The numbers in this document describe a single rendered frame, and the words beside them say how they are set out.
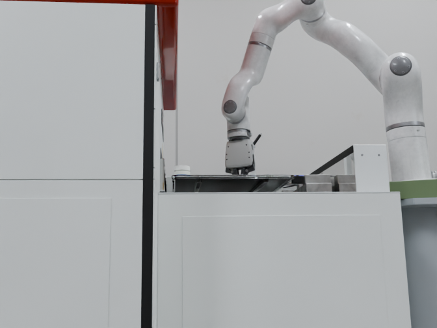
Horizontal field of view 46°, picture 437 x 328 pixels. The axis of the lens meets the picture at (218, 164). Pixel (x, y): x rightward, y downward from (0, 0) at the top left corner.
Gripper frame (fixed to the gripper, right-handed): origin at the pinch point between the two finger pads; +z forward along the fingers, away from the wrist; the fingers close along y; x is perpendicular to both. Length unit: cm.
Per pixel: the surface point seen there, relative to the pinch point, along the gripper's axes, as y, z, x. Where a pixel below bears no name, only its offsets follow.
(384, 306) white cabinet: -46, 39, 32
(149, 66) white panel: -4, -15, 74
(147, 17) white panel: -3, -27, 74
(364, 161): -44, 1, 26
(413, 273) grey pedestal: -54, 32, 4
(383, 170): -49, 4, 24
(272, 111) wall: 22, -69, -142
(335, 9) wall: -21, -138, -155
